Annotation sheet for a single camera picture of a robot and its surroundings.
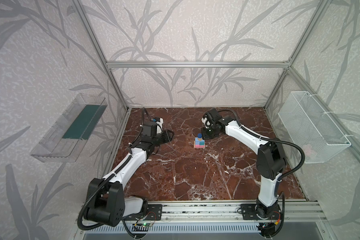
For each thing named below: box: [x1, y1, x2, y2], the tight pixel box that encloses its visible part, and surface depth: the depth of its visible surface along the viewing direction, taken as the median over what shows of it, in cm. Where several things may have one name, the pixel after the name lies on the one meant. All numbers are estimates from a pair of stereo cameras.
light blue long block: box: [195, 137, 205, 145], surface depth 96 cm
